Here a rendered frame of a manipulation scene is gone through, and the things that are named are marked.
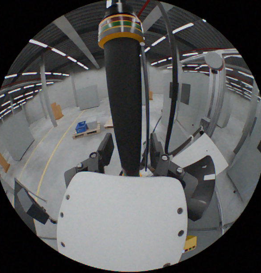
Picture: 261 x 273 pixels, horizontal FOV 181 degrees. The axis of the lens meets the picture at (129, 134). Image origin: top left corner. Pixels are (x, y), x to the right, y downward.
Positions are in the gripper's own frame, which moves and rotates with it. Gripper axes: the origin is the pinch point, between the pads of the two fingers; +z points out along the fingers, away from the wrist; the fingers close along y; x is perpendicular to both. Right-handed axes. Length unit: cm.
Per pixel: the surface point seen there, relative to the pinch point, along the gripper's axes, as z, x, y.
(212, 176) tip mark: -3.3, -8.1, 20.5
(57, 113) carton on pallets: 468, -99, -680
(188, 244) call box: -35, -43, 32
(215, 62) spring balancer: 39, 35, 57
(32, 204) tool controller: -31, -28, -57
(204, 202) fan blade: -8.9, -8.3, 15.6
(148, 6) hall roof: 312, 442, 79
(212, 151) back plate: 12.7, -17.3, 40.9
